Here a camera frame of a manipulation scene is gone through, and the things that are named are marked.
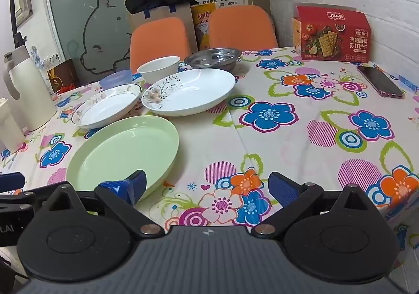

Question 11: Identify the red cracker box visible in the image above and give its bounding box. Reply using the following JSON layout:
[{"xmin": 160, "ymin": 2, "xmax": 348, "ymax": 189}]
[{"xmin": 292, "ymin": 5, "xmax": 372, "ymax": 63}]

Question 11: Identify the floral tablecloth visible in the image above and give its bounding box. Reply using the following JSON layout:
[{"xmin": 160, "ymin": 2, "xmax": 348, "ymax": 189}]
[{"xmin": 0, "ymin": 47, "xmax": 419, "ymax": 294}]

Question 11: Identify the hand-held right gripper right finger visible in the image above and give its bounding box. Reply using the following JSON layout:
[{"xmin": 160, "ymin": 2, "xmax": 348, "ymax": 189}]
[{"xmin": 255, "ymin": 172, "xmax": 377, "ymax": 236}]

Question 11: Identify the smartphone in pink case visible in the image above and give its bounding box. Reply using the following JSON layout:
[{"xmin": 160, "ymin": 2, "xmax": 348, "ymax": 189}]
[{"xmin": 357, "ymin": 65, "xmax": 405, "ymax": 98}]

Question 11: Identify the white cup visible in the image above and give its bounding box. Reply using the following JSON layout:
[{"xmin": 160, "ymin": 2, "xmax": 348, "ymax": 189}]
[{"xmin": 0, "ymin": 98, "xmax": 25, "ymax": 152}]

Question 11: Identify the brown gift bag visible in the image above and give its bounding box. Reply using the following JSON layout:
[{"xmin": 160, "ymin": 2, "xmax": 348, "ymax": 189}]
[{"xmin": 47, "ymin": 59, "xmax": 80, "ymax": 93}]

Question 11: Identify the stainless steel bowl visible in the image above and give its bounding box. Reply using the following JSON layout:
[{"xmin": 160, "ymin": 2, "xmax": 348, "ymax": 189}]
[{"xmin": 184, "ymin": 47, "xmax": 243, "ymax": 73}]

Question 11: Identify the orange chair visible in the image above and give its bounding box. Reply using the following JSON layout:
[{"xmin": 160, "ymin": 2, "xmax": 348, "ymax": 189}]
[
  {"xmin": 208, "ymin": 5, "xmax": 279, "ymax": 51},
  {"xmin": 130, "ymin": 17, "xmax": 192, "ymax": 74}
]

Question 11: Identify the light green plate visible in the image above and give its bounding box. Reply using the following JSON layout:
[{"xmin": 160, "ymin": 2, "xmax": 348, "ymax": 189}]
[{"xmin": 65, "ymin": 115, "xmax": 180, "ymax": 203}]

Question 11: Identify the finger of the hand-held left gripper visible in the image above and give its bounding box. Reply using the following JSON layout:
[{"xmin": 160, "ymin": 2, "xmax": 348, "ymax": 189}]
[{"xmin": 0, "ymin": 172, "xmax": 36, "ymax": 209}]

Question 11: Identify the glass panel with cat drawing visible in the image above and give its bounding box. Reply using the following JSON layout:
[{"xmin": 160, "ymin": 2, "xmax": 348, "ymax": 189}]
[{"xmin": 41, "ymin": 0, "xmax": 131, "ymax": 85}]

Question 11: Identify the white thermos jug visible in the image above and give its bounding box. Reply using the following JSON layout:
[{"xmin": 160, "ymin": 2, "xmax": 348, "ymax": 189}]
[{"xmin": 3, "ymin": 45, "xmax": 58, "ymax": 132}]

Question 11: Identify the black framed board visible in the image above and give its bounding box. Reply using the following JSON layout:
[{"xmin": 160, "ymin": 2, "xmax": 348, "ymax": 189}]
[{"xmin": 0, "ymin": 0, "xmax": 17, "ymax": 52}]

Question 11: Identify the white plate with floral print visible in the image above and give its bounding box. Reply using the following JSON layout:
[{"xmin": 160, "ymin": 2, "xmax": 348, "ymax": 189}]
[{"xmin": 141, "ymin": 68, "xmax": 236, "ymax": 117}]

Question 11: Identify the cardboard box with blue handles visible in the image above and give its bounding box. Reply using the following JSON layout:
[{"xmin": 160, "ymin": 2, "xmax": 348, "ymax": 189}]
[{"xmin": 126, "ymin": 3, "xmax": 199, "ymax": 52}]

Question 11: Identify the translucent blue plastic bowl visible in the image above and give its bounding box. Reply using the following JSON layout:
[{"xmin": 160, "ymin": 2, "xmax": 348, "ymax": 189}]
[{"xmin": 99, "ymin": 70, "xmax": 132, "ymax": 90}]

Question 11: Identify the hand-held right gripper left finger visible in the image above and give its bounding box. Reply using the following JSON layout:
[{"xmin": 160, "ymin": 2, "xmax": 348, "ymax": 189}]
[{"xmin": 42, "ymin": 170, "xmax": 165, "ymax": 238}]

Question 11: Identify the white bowl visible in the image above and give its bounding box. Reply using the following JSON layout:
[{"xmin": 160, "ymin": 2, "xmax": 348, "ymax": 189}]
[{"xmin": 137, "ymin": 56, "xmax": 181, "ymax": 84}]

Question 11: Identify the yellow bag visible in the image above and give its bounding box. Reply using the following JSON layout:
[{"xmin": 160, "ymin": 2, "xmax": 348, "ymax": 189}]
[{"xmin": 191, "ymin": 3, "xmax": 218, "ymax": 52}]

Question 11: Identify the white plate with patterned rim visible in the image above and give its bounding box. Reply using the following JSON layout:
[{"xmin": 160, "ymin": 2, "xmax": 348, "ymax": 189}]
[{"xmin": 71, "ymin": 83, "xmax": 143, "ymax": 129}]

